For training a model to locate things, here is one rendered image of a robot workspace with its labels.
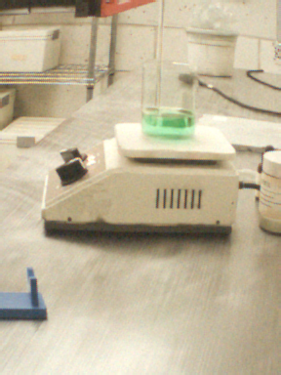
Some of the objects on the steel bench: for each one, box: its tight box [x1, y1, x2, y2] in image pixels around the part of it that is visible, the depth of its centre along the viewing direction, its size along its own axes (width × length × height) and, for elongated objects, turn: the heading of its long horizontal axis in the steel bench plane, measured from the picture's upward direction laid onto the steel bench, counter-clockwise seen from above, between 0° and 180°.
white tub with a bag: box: [184, 0, 240, 77], centre depth 192 cm, size 14×14×21 cm
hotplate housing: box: [41, 138, 243, 233], centre depth 87 cm, size 22×13×8 cm, turn 85°
